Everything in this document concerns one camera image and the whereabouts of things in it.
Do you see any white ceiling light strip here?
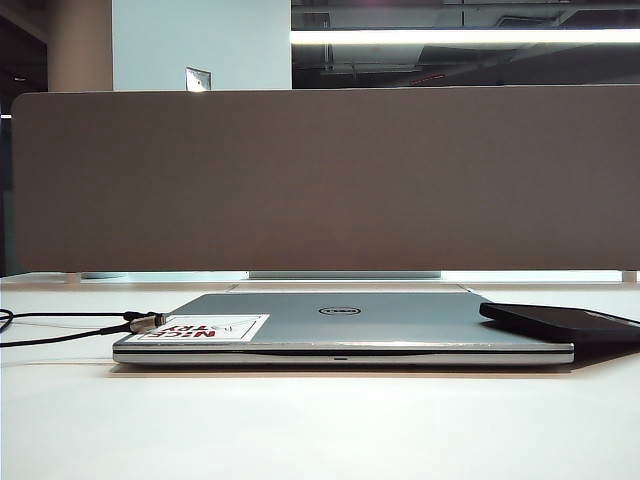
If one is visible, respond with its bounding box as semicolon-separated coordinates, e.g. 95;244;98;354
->
290;28;640;45

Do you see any brown desk partition panel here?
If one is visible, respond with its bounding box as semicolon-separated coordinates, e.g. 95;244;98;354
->
10;88;640;274

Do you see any silver wall plate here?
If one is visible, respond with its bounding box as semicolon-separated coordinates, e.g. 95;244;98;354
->
185;66;213;93

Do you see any white Nice Try sticker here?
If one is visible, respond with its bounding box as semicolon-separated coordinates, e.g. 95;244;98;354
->
135;313;271;342

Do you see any black smartphone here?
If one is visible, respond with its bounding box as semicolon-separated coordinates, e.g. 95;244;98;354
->
478;301;640;357

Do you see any grey bar under partition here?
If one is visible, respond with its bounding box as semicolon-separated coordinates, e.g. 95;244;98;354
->
248;271;443;280

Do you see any black charging cable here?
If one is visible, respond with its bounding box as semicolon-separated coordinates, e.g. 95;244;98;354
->
0;312;169;348

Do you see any black laptop power cable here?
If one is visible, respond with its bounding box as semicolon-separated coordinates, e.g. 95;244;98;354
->
0;308;139;335

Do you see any beige round column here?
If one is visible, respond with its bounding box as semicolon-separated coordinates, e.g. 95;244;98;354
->
47;0;114;93

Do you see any silver Dell laptop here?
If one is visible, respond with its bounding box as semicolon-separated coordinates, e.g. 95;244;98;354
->
111;292;575;366

